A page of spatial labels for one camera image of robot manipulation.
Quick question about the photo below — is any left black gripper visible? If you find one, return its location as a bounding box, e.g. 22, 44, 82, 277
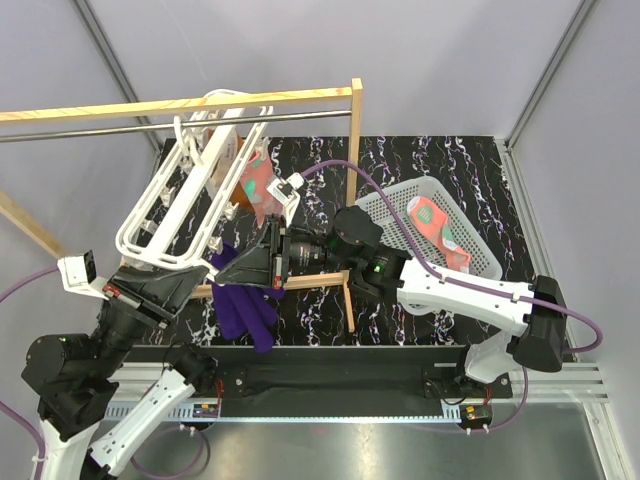
91, 260, 211, 376

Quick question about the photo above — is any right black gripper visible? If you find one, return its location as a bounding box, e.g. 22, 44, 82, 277
217, 215, 356, 290

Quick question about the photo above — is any purple sock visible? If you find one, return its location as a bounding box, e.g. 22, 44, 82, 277
208, 242, 286, 354

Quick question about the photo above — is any orange sock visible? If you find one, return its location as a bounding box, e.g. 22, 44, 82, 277
212, 134, 255, 213

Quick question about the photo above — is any pink patterned sock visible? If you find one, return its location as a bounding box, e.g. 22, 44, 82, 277
406, 196, 472, 273
240, 150, 281, 227

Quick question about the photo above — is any white plastic clip hanger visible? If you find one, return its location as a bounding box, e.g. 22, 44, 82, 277
115, 89, 274, 270

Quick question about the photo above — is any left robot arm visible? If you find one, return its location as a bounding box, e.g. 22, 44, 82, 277
21, 254, 217, 479

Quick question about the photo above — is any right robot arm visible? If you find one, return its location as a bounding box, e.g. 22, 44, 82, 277
214, 206, 566, 397

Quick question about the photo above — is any black marbled mat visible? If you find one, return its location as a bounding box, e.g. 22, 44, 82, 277
139, 136, 535, 347

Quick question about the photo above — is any metal rack rod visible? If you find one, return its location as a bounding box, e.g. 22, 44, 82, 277
1, 110, 352, 144

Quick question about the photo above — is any white plastic basket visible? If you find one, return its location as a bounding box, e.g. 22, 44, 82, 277
356, 176, 503, 280

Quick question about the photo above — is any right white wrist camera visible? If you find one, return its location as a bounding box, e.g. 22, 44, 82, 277
266, 173, 305, 227

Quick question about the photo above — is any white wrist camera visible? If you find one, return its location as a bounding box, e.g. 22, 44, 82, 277
266, 173, 305, 227
57, 250, 107, 299

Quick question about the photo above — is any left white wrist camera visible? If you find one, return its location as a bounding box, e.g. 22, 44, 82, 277
57, 250, 107, 299

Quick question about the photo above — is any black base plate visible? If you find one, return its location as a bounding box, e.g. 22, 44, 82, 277
112, 346, 513, 423

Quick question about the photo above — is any wooden clothes rack frame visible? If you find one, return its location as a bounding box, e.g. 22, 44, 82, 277
0, 77, 364, 334

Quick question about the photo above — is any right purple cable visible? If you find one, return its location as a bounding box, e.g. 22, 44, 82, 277
302, 159, 604, 354

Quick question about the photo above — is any purple cable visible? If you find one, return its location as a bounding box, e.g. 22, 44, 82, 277
0, 264, 61, 471
302, 159, 604, 354

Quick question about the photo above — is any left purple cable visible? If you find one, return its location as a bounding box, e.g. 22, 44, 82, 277
0, 264, 61, 471

